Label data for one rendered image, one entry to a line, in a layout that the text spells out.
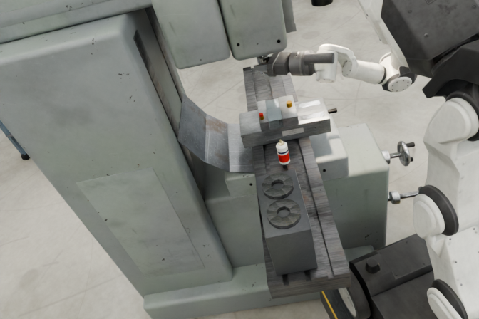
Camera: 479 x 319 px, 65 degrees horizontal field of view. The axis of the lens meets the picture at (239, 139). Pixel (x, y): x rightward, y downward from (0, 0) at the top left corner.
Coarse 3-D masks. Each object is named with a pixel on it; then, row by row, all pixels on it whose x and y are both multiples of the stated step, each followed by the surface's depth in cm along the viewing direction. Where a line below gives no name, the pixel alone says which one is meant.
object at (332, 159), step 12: (336, 132) 158; (312, 144) 156; (324, 144) 155; (336, 144) 153; (252, 156) 159; (324, 156) 149; (336, 156) 148; (324, 168) 150; (336, 168) 150; (348, 168) 151; (228, 180) 152; (240, 180) 152; (252, 180) 152; (324, 180) 155; (240, 192) 157; (252, 192) 157
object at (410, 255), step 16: (400, 240) 145; (416, 240) 142; (368, 256) 140; (384, 256) 140; (400, 256) 139; (416, 256) 138; (368, 272) 135; (384, 272) 134; (400, 272) 135; (416, 272) 134; (432, 272) 134; (368, 288) 132; (384, 288) 133; (400, 288) 132; (416, 288) 131; (384, 304) 130; (400, 304) 129; (416, 304) 127
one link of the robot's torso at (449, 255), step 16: (416, 208) 104; (432, 208) 97; (416, 224) 107; (432, 224) 99; (432, 240) 104; (448, 240) 105; (464, 240) 106; (432, 256) 116; (448, 256) 106; (464, 256) 107; (448, 272) 110; (464, 272) 108; (448, 288) 112; (464, 288) 108; (464, 304) 108
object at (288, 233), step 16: (272, 176) 109; (288, 176) 108; (272, 192) 104; (288, 192) 103; (272, 208) 100; (288, 208) 99; (304, 208) 99; (272, 224) 97; (288, 224) 95; (304, 224) 96; (272, 240) 96; (288, 240) 96; (304, 240) 97; (272, 256) 100; (288, 256) 101; (304, 256) 102; (288, 272) 106
